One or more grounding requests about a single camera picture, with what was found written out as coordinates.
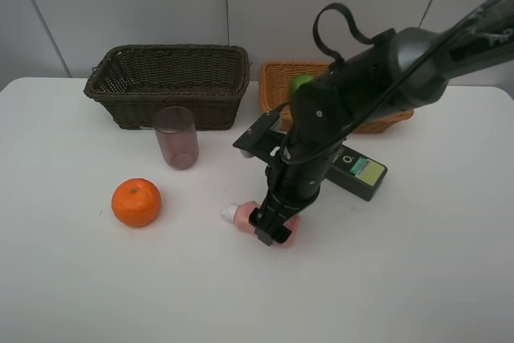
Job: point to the dark green pump bottle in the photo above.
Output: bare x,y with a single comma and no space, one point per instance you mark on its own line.
358,174

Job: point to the pink bottle white cap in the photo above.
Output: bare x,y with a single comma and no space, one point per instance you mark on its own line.
238,215

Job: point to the green lime fruit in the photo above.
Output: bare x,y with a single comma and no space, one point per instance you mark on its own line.
298,81

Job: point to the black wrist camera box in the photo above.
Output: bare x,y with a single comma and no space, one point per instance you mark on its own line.
262,137

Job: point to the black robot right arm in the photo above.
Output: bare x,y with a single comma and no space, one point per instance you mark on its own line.
400,71

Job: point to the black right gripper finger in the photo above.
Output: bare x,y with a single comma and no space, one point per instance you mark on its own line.
266,222
285,219

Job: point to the orange tangerine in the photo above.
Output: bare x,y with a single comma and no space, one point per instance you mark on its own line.
136,202

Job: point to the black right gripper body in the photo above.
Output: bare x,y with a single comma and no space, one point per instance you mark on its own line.
298,168

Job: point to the dark brown wicker basket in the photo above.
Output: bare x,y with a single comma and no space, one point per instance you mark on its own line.
134,82

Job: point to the purple translucent plastic cup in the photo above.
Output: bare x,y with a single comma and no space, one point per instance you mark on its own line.
176,135

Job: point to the orange wicker basket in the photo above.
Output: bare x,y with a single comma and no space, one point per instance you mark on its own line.
275,79

